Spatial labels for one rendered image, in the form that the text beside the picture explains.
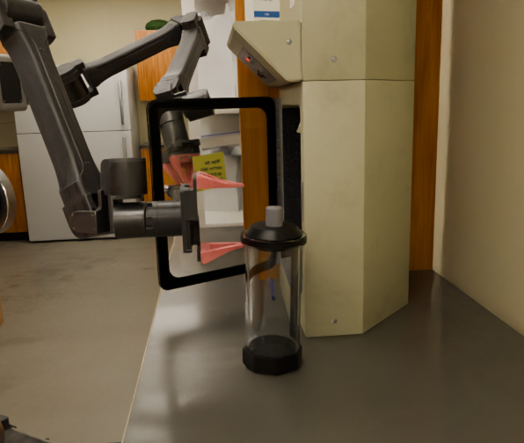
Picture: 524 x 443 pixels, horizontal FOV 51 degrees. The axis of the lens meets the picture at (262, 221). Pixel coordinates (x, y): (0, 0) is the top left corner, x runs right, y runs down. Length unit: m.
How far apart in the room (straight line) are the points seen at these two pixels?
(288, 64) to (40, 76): 0.41
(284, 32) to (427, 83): 0.55
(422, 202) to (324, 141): 0.53
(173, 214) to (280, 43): 0.34
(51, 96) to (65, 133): 0.07
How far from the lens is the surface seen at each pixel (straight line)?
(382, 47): 1.06
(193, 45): 1.54
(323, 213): 1.00
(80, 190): 0.92
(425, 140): 1.44
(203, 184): 0.85
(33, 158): 6.13
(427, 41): 1.44
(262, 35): 0.97
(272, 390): 0.89
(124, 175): 0.87
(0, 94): 1.69
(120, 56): 1.66
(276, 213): 0.88
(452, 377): 0.96
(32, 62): 1.01
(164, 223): 0.86
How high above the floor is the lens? 1.38
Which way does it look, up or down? 12 degrees down
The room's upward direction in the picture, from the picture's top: 2 degrees counter-clockwise
